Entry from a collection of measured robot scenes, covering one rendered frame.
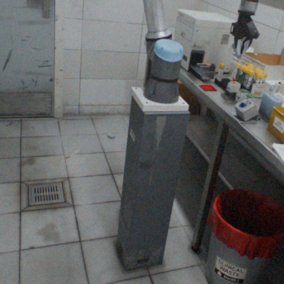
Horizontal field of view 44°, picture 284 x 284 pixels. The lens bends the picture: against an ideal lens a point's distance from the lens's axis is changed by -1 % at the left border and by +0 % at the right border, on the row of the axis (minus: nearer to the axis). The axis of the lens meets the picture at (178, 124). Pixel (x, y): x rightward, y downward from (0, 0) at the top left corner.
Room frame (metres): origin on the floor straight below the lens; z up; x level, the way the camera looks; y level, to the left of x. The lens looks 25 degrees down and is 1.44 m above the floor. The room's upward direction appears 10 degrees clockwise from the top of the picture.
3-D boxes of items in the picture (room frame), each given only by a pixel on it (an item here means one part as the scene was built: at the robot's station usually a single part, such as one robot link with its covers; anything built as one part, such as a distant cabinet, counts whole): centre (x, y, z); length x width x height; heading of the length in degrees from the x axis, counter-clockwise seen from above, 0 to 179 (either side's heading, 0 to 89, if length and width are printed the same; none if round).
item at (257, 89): (1.77, -0.33, 0.91); 0.20 x 0.10 x 0.07; 26
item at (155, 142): (1.39, 0.09, 0.44); 0.20 x 0.20 x 0.87; 26
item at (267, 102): (1.43, -0.38, 0.92); 0.10 x 0.07 x 0.10; 20
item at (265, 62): (1.95, -0.46, 0.95); 0.29 x 0.25 x 0.15; 116
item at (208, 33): (2.09, -0.06, 1.03); 0.31 x 0.27 x 0.30; 26
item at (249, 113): (1.38, -0.28, 0.92); 0.13 x 0.07 x 0.08; 116
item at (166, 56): (1.40, 0.09, 1.07); 0.13 x 0.12 x 0.14; 17
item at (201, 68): (1.88, -0.07, 0.92); 0.21 x 0.07 x 0.05; 26
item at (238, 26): (1.64, -0.21, 1.22); 0.09 x 0.08 x 0.12; 26
